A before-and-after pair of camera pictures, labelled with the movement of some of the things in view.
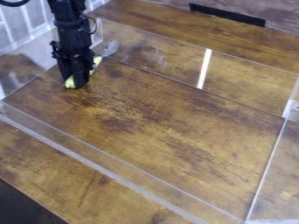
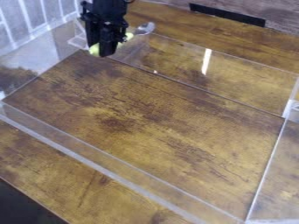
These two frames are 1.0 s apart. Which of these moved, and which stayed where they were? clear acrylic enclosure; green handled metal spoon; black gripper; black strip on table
Moved: black gripper; green handled metal spoon
Stayed: clear acrylic enclosure; black strip on table
